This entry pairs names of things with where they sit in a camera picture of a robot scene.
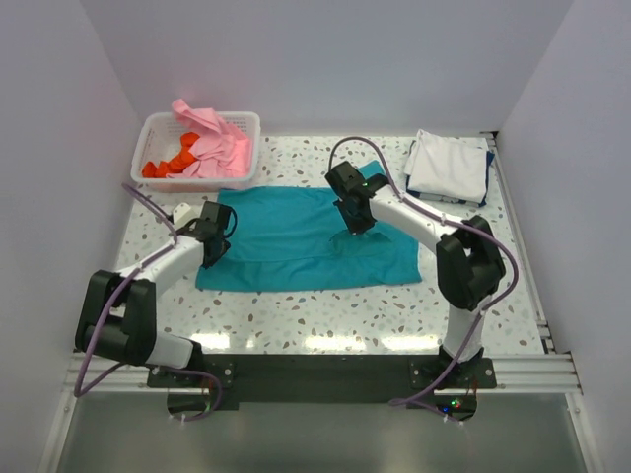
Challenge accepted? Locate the white plastic basket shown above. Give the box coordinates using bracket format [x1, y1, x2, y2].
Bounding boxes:
[130, 111, 261, 193]

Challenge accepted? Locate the purple cable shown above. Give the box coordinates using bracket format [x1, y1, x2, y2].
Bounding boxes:
[327, 136, 522, 410]
[73, 182, 181, 398]

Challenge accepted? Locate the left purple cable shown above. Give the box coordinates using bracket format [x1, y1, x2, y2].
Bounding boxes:
[73, 182, 181, 398]

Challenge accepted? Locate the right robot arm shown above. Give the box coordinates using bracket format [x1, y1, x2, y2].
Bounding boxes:
[325, 162, 506, 387]

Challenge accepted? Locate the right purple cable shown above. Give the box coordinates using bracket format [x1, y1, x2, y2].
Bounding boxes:
[327, 136, 522, 410]

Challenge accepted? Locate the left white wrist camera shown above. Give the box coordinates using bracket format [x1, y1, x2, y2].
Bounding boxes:
[172, 202, 199, 229]

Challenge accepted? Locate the orange t shirt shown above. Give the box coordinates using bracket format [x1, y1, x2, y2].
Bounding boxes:
[141, 132, 199, 178]

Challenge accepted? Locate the teal t shirt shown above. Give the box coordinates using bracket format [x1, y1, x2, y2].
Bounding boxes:
[195, 186, 422, 292]

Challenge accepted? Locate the folded white t shirt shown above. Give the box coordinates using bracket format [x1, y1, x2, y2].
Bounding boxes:
[404, 129, 495, 207]

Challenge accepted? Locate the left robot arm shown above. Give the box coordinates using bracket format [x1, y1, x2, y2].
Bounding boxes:
[75, 201, 238, 386]

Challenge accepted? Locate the aluminium frame rail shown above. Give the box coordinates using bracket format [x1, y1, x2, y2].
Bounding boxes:
[481, 134, 583, 395]

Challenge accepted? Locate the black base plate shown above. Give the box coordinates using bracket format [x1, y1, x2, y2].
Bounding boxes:
[148, 353, 498, 419]

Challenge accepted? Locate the pink t shirt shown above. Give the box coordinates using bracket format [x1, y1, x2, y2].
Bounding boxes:
[170, 99, 252, 179]

